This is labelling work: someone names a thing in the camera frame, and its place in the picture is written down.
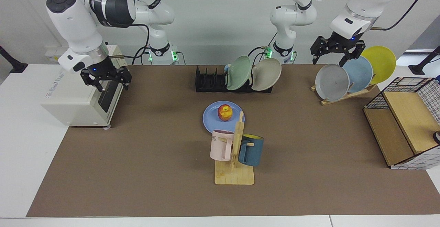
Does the white wall socket box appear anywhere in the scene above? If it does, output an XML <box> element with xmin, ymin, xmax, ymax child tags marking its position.
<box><xmin>45</xmin><ymin>46</ymin><xmax>69</xmax><ymax>63</ymax></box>

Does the brown table cloth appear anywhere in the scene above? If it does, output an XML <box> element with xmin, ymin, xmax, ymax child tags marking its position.
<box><xmin>26</xmin><ymin>64</ymin><xmax>440</xmax><ymax>218</ymax></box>

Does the red yellow apple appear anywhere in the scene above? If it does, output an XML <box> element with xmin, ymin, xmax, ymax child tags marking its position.
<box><xmin>218</xmin><ymin>104</ymin><xmax>233</xmax><ymax>122</ymax></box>

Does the wire basket with wooden floor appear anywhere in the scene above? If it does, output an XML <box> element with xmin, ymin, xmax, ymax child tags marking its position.
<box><xmin>363</xmin><ymin>77</ymin><xmax>440</xmax><ymax>170</ymax></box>

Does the pale toaster oven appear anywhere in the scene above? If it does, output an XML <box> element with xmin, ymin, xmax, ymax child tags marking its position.
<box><xmin>40</xmin><ymin>62</ymin><xmax>124</xmax><ymax>129</ymax></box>

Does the light blue plate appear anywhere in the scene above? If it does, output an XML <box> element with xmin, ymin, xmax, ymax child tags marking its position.
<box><xmin>339</xmin><ymin>55</ymin><xmax>373</xmax><ymax>93</ymax></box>

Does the black dish rack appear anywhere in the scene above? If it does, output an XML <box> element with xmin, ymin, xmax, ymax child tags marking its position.
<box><xmin>195</xmin><ymin>65</ymin><xmax>274</xmax><ymax>93</ymax></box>

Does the beige plate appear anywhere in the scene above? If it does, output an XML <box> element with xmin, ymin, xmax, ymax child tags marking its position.
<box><xmin>251</xmin><ymin>58</ymin><xmax>282</xmax><ymax>91</ymax></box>

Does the green plate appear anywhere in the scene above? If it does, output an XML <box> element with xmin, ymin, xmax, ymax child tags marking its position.
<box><xmin>226</xmin><ymin>55</ymin><xmax>252</xmax><ymax>91</ymax></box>

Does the pink cup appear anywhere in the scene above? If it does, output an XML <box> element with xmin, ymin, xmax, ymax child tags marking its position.
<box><xmin>210</xmin><ymin>129</ymin><xmax>235</xmax><ymax>162</ymax></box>

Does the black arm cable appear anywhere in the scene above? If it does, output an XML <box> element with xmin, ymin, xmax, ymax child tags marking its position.
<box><xmin>109</xmin><ymin>23</ymin><xmax>151</xmax><ymax>61</ymax></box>
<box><xmin>371</xmin><ymin>0</ymin><xmax>429</xmax><ymax>31</ymax></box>

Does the grey plate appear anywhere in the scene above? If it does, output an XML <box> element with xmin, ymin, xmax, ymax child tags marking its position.
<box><xmin>315</xmin><ymin>64</ymin><xmax>350</xmax><ymax>102</ymax></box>

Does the wooden plate rack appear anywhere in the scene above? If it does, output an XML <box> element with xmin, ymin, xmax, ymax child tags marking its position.
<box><xmin>310</xmin><ymin>83</ymin><xmax>377</xmax><ymax>106</ymax></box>

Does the cream power strip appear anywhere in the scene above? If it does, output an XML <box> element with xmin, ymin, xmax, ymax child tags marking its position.
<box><xmin>107</xmin><ymin>44</ymin><xmax>127</xmax><ymax>67</ymax></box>

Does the yellow plate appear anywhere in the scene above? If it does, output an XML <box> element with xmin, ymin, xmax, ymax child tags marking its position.
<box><xmin>360</xmin><ymin>46</ymin><xmax>397</xmax><ymax>85</ymax></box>

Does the black desk stand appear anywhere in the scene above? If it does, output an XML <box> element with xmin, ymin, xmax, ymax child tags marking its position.
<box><xmin>408</xmin><ymin>46</ymin><xmax>440</xmax><ymax>75</ymax></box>
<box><xmin>0</xmin><ymin>46</ymin><xmax>29</xmax><ymax>74</ymax></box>

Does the teal cup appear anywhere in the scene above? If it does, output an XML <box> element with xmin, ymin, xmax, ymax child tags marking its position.
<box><xmin>238</xmin><ymin>134</ymin><xmax>265</xmax><ymax>167</ymax></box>

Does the wooden cup stand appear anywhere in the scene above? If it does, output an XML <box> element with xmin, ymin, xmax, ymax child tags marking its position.
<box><xmin>214</xmin><ymin>111</ymin><xmax>255</xmax><ymax>185</ymax></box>

